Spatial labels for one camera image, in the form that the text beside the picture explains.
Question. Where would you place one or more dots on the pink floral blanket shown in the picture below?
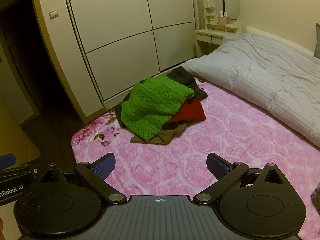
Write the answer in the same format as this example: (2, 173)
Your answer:
(175, 145)

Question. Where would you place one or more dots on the white dressing table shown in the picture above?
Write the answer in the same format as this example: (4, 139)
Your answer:
(210, 36)

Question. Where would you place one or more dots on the white light switch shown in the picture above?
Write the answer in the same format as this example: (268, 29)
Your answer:
(53, 14)

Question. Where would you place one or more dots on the round mirror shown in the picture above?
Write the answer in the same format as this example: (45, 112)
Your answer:
(231, 3)

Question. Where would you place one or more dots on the small tiered shelf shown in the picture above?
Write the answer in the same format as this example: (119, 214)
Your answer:
(209, 15)

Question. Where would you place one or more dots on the pink box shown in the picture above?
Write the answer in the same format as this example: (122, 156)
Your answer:
(223, 20)

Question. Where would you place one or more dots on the black garment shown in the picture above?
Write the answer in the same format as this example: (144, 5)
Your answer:
(185, 76)

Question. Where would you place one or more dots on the cream sliding-door wardrobe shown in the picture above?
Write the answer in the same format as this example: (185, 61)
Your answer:
(120, 30)

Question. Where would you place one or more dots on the brown garment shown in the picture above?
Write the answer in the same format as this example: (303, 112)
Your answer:
(170, 135)

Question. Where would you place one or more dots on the green knitted sweater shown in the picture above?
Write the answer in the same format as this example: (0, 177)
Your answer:
(152, 105)

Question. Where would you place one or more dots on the cream bed headboard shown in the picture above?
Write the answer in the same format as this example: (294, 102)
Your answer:
(280, 35)

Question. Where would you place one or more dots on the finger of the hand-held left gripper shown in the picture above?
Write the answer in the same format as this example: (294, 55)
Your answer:
(8, 160)

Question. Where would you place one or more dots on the dark cloth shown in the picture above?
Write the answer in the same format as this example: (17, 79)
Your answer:
(316, 195)

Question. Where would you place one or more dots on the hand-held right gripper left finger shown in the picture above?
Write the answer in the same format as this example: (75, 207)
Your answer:
(105, 167)

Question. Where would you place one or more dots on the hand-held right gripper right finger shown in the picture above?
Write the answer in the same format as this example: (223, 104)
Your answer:
(218, 167)

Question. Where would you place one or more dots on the grey striped duvet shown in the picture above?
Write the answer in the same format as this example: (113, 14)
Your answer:
(262, 75)

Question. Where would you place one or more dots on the red knitted garment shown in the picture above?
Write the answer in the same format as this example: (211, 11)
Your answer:
(192, 111)

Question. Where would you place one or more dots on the grey pillow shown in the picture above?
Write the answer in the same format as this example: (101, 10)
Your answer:
(318, 40)

